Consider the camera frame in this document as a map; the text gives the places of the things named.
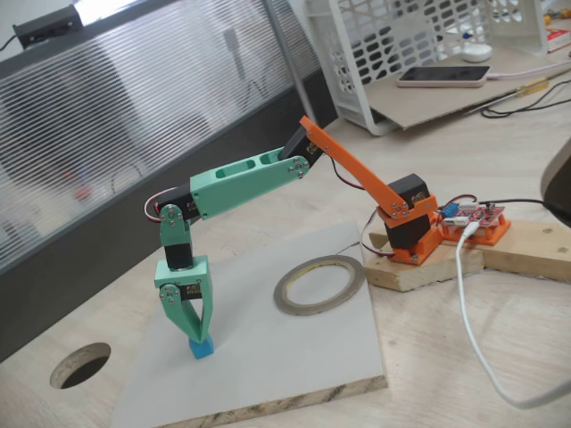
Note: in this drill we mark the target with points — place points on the grey rounded object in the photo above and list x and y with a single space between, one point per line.
560 187

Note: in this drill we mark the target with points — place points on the blue cube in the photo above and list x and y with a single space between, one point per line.
201 350

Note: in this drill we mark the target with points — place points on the brown cardboard sheet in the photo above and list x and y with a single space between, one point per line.
446 104

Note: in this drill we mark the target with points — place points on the white earbud case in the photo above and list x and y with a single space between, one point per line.
476 53

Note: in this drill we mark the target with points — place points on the white smartphone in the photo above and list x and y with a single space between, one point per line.
441 76

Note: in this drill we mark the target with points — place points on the frosted glass desk partition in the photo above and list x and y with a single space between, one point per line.
89 134

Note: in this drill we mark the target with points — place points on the wooden base plank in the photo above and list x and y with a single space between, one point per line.
526 249

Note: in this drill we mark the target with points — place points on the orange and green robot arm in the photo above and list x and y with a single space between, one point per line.
241 187

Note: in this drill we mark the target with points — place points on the orange circuit board mount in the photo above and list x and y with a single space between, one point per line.
490 234

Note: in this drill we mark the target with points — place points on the white plastic basket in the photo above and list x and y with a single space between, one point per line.
352 89

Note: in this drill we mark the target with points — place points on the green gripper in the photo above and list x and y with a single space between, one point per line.
180 278

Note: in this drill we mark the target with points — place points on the red and white box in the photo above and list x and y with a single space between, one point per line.
560 40

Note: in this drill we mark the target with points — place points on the white-faced wooden board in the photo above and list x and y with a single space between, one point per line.
267 356

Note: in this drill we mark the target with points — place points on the black box device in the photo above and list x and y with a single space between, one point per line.
47 24

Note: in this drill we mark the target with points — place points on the red circuit board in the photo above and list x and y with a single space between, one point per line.
482 214

